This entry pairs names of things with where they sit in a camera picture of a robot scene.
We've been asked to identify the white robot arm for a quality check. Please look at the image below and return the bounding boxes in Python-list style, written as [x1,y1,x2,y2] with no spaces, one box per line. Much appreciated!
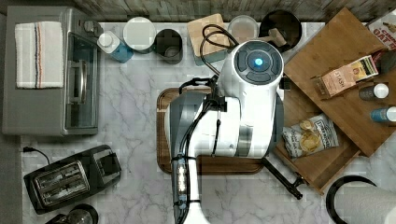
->
[164,40,284,224]

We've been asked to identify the bamboo drawer cabinet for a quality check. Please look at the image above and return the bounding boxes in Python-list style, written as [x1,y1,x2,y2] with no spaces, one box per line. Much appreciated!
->
[285,7,395,157]

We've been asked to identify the dark wooden cutting board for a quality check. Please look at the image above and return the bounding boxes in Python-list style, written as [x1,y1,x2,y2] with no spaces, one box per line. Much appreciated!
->
[156,87,265,175]

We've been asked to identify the black metal cup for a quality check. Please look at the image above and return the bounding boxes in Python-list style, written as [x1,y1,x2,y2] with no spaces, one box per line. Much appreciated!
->
[154,29,183,64]

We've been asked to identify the light wooden block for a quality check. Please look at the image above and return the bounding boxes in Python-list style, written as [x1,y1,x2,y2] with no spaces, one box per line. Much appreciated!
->
[187,13,230,66]

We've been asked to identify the clear lidded jar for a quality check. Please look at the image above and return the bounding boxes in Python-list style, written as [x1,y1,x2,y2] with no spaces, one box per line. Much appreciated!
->
[227,15,259,43]

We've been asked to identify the white lidded canister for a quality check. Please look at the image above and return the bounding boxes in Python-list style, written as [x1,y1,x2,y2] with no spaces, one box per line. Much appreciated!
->
[123,17,156,53]

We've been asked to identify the blue soap bottle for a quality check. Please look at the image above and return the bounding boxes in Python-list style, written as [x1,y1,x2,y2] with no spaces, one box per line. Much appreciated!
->
[97,31,134,63]

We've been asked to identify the black bowl with wooden tool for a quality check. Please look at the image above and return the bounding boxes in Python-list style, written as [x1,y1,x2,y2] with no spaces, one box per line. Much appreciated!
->
[259,9,303,52]

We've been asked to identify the white chips bag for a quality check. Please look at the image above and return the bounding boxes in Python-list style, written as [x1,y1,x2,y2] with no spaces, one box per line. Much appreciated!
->
[282,113,339,159]

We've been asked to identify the stash tea box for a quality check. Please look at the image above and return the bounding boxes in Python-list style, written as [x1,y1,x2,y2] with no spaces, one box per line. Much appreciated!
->
[311,55,378,99]

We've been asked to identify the silver toaster oven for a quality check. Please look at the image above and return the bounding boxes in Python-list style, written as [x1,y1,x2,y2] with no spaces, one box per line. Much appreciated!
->
[2,6,101,136]

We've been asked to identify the black two-slot toaster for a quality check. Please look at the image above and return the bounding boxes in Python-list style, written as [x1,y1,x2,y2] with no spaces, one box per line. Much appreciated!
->
[23,145,121,215]

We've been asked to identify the white striped towel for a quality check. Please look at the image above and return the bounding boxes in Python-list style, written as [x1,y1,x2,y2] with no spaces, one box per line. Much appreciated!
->
[15,21,64,89]

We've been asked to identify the blue bottle white cap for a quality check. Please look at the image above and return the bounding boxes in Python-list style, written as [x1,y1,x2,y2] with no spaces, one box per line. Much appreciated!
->
[370,106,396,122]

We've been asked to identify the black bottle white cap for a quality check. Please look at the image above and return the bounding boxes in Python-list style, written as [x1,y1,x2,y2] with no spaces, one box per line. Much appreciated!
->
[359,83,389,101]

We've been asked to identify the oat cereal box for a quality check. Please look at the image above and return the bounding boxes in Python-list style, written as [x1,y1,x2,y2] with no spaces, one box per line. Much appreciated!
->
[367,9,396,50]

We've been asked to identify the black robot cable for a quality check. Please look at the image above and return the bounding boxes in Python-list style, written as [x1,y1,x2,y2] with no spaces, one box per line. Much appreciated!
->
[170,23,240,224]

